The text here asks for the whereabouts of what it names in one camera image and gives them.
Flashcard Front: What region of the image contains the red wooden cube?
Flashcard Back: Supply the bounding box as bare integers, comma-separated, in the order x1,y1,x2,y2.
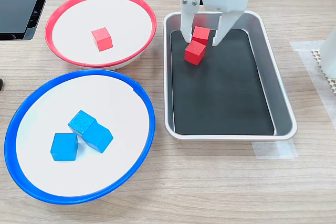
192,26,211,46
91,27,114,52
184,40,207,66

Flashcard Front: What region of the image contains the blue wooden cube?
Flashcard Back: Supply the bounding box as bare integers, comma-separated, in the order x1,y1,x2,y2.
50,133,79,162
81,123,114,154
67,110,97,137

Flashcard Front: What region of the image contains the black tray mat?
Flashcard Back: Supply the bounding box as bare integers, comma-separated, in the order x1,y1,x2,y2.
170,29,276,136

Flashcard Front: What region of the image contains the steel tray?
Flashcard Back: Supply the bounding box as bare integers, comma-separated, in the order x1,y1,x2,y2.
162,10,298,141

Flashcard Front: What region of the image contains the translucent tape sheet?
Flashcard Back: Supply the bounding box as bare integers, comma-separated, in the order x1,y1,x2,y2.
289,39,336,125

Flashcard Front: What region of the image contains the red-rimmed white plate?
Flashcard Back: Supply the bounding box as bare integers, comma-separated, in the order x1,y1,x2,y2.
44,0,158,71

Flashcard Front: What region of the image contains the translucent tape strip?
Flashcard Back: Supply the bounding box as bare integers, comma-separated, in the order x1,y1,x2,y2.
251,140,299,160

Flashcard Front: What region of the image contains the black flat panel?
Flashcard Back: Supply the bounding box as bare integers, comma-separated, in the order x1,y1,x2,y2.
0,0,51,41

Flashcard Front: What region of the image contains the blue-rimmed white plate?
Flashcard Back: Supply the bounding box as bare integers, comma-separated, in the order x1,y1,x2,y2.
4,69,156,206

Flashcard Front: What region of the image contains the pale perforated base plate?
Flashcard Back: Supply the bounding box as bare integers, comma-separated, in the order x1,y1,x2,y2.
311,48,336,97

